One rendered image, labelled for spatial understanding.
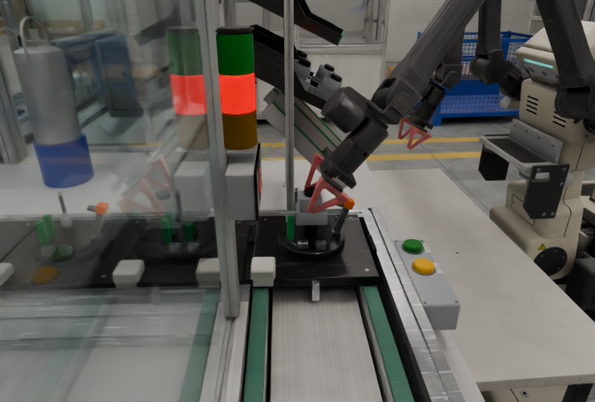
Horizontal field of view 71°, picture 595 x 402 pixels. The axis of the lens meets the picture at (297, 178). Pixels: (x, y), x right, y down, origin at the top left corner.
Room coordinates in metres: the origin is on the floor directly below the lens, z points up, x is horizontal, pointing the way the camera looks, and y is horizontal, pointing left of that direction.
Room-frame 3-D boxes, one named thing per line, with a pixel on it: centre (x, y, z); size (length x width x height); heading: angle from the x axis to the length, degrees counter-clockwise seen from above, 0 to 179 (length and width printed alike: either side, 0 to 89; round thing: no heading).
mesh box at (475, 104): (5.21, -2.17, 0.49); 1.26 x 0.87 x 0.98; 97
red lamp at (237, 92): (0.56, 0.08, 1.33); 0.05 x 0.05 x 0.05
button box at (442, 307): (0.68, -0.25, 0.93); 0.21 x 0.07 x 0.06; 2
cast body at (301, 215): (0.75, -0.02, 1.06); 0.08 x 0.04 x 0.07; 92
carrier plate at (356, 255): (0.75, -0.03, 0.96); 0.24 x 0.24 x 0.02; 2
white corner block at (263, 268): (0.65, 0.07, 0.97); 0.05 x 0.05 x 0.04; 2
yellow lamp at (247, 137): (0.56, 0.08, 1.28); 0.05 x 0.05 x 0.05
